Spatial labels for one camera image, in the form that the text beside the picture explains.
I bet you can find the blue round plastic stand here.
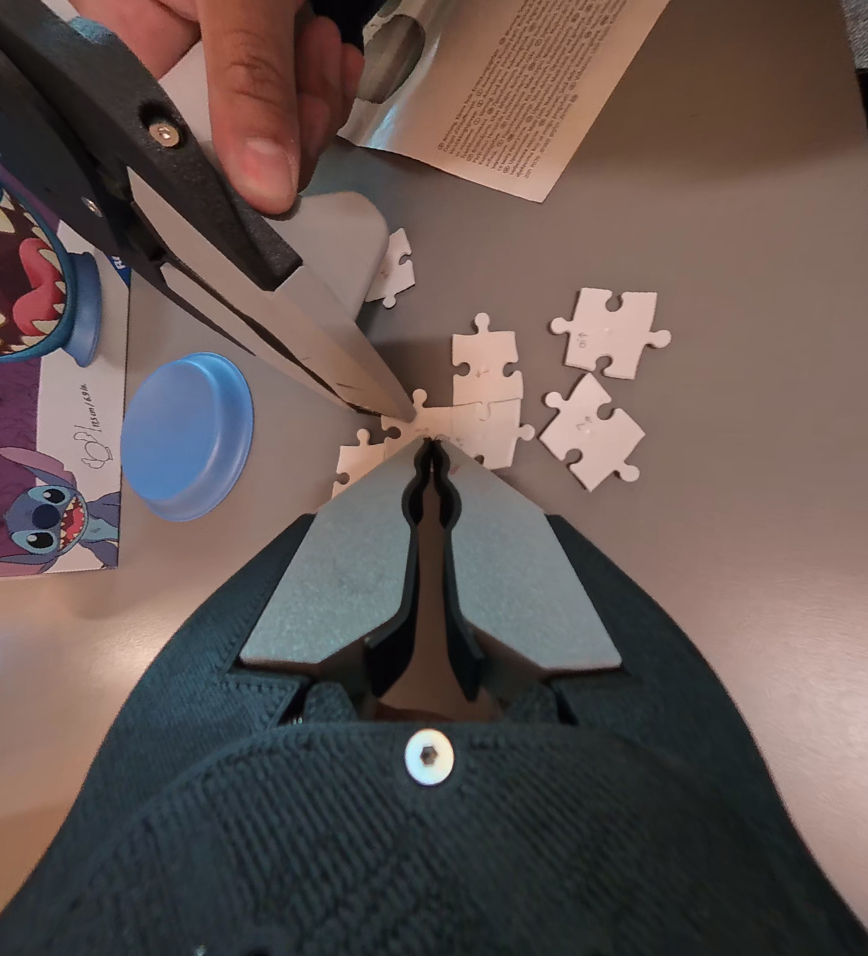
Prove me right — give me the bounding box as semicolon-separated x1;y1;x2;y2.
120;351;254;522

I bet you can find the joined white puzzle piece cluster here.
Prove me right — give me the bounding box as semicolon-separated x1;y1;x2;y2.
380;312;537;472

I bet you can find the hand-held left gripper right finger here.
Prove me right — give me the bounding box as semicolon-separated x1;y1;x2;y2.
433;438;625;703

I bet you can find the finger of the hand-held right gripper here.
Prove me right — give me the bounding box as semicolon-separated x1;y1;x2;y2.
158;257;379;414
126;166;418;421

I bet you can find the scatter of white puzzle pieces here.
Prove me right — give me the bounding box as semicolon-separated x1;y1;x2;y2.
331;228;672;500

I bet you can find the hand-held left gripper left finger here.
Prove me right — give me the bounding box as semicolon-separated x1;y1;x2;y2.
238;438;434;699

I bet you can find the colourful cartoon puzzle box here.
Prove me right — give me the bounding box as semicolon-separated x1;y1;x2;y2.
0;112;132;584

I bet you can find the white printed instruction leaflet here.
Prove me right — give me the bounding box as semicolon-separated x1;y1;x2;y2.
337;0;674;204

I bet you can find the person's right hand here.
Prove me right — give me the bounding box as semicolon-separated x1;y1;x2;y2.
124;0;366;219

